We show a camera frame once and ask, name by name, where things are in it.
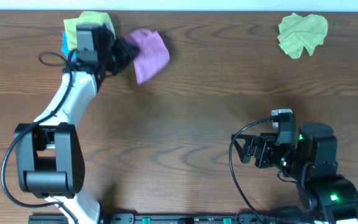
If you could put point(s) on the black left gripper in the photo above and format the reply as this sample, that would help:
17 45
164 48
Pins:
128 53

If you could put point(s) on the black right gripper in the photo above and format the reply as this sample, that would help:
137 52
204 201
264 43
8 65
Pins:
265 142

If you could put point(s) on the purple microfiber cloth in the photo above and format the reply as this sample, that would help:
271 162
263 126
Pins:
153 55

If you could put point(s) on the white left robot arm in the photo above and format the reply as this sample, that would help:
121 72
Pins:
49 159

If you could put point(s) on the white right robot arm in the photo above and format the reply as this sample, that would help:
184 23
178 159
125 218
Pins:
305 156

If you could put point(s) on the folded lime green cloth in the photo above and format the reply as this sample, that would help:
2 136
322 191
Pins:
86 17

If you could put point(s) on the folded blue cloth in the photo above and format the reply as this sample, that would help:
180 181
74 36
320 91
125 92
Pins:
65 50

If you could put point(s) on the crumpled lime green cloth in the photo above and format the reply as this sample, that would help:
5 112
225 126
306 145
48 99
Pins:
298 33

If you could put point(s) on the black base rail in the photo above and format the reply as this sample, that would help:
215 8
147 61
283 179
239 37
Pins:
129 218

